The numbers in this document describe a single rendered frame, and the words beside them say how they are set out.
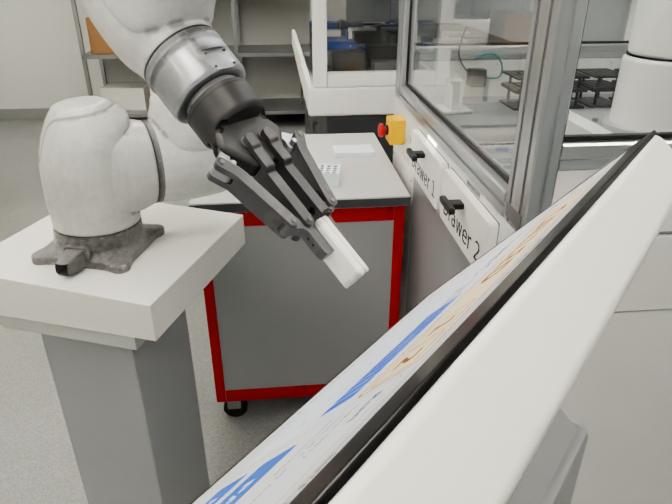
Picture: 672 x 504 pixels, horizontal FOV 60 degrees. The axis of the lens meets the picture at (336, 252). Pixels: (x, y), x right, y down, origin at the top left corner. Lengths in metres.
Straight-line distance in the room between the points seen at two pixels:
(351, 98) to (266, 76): 3.42
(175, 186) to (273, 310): 0.70
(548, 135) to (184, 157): 0.61
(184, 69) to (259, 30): 4.91
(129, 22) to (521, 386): 0.51
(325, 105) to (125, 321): 1.36
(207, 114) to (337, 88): 1.60
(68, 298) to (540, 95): 0.80
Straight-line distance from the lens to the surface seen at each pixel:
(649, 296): 1.10
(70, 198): 1.07
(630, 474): 1.37
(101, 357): 1.20
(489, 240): 1.02
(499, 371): 0.24
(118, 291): 1.03
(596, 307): 0.32
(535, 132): 0.89
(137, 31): 0.64
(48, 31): 5.84
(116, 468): 1.40
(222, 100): 0.59
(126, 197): 1.08
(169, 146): 1.08
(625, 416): 1.25
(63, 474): 1.96
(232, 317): 1.71
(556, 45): 0.86
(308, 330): 1.74
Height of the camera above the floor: 1.33
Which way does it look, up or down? 27 degrees down
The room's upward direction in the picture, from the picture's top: straight up
